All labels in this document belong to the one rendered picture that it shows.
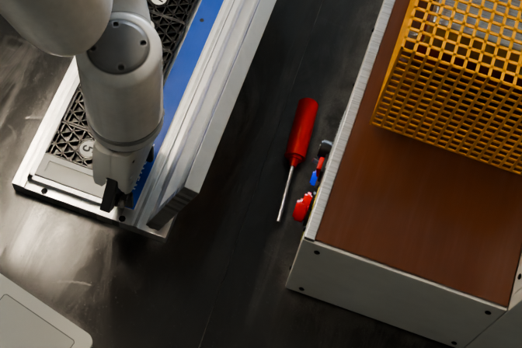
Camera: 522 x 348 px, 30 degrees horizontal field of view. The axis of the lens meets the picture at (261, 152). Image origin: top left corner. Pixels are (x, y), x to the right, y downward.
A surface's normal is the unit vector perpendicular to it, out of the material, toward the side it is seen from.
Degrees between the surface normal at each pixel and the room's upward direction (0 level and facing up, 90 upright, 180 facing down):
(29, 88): 0
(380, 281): 90
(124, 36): 2
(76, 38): 85
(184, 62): 0
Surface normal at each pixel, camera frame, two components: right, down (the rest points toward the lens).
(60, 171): 0.08, -0.41
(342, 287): -0.33, 0.85
